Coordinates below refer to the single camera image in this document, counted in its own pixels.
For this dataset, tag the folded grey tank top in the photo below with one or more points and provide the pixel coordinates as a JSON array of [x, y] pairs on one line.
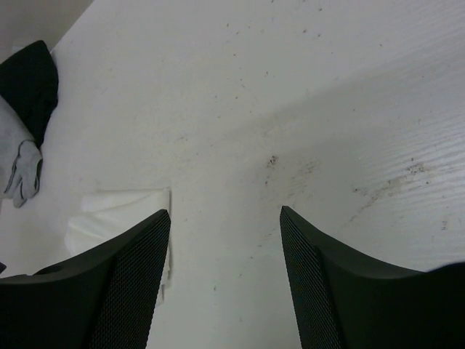
[[21, 159]]

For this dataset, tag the folded black tank top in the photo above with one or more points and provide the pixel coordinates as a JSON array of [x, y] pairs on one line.
[[29, 84]]

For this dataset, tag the white tank top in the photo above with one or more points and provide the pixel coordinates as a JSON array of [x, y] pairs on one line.
[[107, 214]]

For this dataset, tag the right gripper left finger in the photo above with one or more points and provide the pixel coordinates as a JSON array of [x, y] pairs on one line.
[[102, 298]]

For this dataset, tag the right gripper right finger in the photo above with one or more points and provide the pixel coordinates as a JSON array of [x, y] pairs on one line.
[[346, 299]]

